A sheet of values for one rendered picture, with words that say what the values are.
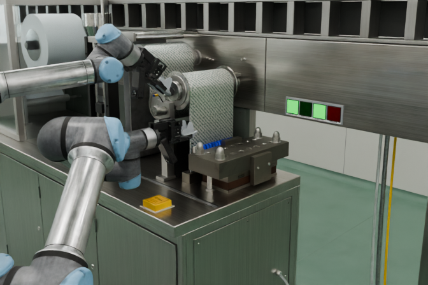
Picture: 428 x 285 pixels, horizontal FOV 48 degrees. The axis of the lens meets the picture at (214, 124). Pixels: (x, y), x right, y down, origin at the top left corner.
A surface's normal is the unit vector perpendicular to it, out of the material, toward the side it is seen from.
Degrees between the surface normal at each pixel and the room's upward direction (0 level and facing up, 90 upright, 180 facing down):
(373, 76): 90
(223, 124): 90
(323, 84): 90
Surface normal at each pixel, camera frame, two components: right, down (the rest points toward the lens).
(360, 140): -0.71, 0.17
